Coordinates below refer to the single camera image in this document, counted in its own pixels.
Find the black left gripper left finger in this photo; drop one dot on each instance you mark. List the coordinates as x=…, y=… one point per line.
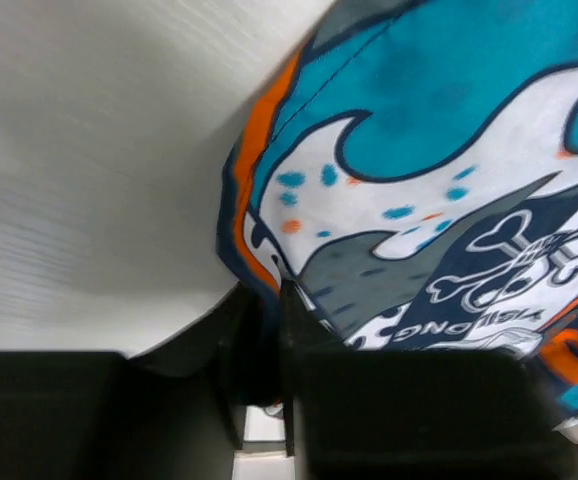
x=172, y=413

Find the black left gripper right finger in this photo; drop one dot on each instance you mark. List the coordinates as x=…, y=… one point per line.
x=387, y=414

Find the colourful patterned shorts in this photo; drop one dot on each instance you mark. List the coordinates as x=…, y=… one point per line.
x=413, y=172

